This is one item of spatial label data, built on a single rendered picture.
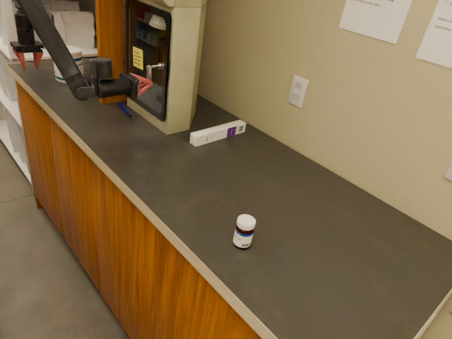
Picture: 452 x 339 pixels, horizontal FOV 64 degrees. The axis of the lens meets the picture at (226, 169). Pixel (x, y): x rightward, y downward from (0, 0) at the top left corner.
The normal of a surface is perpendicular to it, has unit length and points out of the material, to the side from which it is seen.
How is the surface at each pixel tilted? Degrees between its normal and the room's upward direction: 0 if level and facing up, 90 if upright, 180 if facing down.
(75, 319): 0
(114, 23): 90
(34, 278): 0
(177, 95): 90
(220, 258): 0
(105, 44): 90
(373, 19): 90
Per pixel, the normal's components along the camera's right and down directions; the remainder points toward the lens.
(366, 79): -0.74, 0.26
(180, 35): 0.66, 0.48
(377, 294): 0.14, -0.84
